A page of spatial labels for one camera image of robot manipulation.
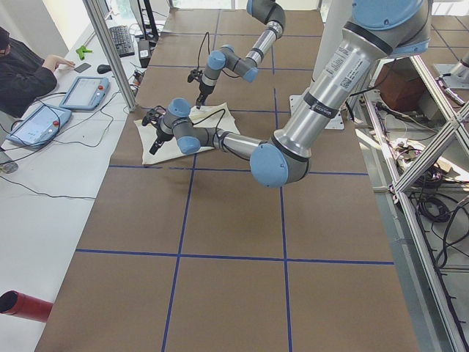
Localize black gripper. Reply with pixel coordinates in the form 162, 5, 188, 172
149, 122, 172, 155
196, 78, 215, 109

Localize cream long-sleeve cat shirt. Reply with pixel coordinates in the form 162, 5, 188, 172
135, 103, 240, 165

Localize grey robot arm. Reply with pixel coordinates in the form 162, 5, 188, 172
188, 1, 286, 109
149, 1, 432, 188

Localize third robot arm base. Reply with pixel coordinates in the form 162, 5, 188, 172
433, 53, 468, 89

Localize person in black clothes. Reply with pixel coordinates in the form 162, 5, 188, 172
1, 29, 57, 118

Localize person's bare hand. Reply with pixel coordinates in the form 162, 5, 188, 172
43, 54, 75, 73

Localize black power adapter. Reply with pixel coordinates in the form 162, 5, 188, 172
138, 39, 152, 68

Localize upper teach pendant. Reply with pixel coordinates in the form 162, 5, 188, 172
59, 76, 109, 111

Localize teach pendant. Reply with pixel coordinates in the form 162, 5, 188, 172
59, 76, 109, 111
6, 104, 72, 148

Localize black computer mouse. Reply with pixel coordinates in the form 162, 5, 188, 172
97, 64, 111, 74

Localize black keyboard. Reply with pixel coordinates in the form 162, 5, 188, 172
108, 26, 135, 57

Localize black smartphone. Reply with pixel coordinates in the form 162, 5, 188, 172
74, 63, 91, 73

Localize lower teach pendant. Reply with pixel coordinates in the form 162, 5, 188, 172
6, 104, 72, 148

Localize green plastic tool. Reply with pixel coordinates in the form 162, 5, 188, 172
75, 45, 93, 61

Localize brown wooden box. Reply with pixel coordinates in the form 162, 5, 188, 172
377, 58, 425, 112

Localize red fire extinguisher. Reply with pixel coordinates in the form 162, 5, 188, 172
1, 290, 53, 323

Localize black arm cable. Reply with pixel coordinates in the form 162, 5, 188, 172
196, 31, 212, 74
190, 108, 228, 129

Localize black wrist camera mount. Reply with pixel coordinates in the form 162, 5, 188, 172
141, 106, 166, 127

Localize aluminium frame post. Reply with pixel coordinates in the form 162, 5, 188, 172
83, 0, 136, 112

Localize tangled cable bundle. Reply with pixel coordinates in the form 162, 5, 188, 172
380, 135, 455, 191

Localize aluminium frame rack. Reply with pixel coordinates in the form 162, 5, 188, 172
362, 56, 468, 351

